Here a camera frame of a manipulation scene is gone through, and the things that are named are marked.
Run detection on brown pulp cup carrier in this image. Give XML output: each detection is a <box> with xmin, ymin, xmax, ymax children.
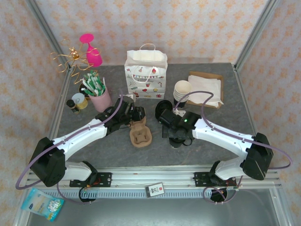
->
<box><xmin>129</xmin><ymin>114</ymin><xmax>153</xmax><ymax>148</ymax></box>
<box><xmin>129</xmin><ymin>117</ymin><xmax>153</xmax><ymax>149</ymax></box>

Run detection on pink plastic goblet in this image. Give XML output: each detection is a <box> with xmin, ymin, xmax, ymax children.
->
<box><xmin>79</xmin><ymin>33</ymin><xmax>103</xmax><ymax>68</ymax></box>

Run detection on aluminium frame post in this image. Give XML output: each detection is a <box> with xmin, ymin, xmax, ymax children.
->
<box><xmin>24</xmin><ymin>0</ymin><xmax>71</xmax><ymax>71</ymax></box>
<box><xmin>234</xmin><ymin>0</ymin><xmax>282</xmax><ymax>71</ymax></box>

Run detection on paper cup stack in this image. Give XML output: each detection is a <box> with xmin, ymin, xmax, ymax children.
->
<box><xmin>173</xmin><ymin>80</ymin><xmax>192</xmax><ymax>109</ymax></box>

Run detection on grey metal sheet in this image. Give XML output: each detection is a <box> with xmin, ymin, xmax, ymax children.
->
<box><xmin>13</xmin><ymin>188</ymin><xmax>291</xmax><ymax>226</ymax></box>

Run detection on white party print gift bag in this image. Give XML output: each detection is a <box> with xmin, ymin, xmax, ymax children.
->
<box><xmin>124</xmin><ymin>43</ymin><xmax>169</xmax><ymax>100</ymax></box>

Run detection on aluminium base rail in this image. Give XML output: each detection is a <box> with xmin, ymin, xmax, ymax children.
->
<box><xmin>25</xmin><ymin>166</ymin><xmax>282</xmax><ymax>189</ymax></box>

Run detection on white number tag card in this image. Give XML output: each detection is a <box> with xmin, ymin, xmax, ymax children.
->
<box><xmin>144</xmin><ymin>183</ymin><xmax>165</xmax><ymax>198</ymax></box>

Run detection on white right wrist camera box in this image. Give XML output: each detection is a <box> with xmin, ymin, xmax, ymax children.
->
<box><xmin>173</xmin><ymin>107</ymin><xmax>186</xmax><ymax>118</ymax></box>

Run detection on brown cardboard tray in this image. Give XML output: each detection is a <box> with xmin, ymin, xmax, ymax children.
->
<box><xmin>187</xmin><ymin>71</ymin><xmax>224</xmax><ymax>109</ymax></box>

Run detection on grey slotted cable duct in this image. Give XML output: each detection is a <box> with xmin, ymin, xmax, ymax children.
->
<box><xmin>58</xmin><ymin>189</ymin><xmax>228</xmax><ymax>200</ymax></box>

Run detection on blue snack packet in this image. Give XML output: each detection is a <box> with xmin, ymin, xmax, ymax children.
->
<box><xmin>20</xmin><ymin>187</ymin><xmax>65</xmax><ymax>222</ymax></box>

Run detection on black cup lids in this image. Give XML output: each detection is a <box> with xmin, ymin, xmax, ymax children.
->
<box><xmin>169</xmin><ymin>137</ymin><xmax>189</xmax><ymax>150</ymax></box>

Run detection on pink straw holder cup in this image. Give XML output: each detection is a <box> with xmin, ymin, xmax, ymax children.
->
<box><xmin>88</xmin><ymin>86</ymin><xmax>113</xmax><ymax>113</ymax></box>

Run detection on small dark bottle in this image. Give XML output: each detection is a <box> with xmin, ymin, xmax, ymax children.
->
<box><xmin>66</xmin><ymin>99</ymin><xmax>80</xmax><ymax>115</ymax></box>

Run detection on gold wire glass rack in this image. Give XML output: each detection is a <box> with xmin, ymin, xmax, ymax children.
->
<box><xmin>48</xmin><ymin>39</ymin><xmax>102</xmax><ymax>94</ymax></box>

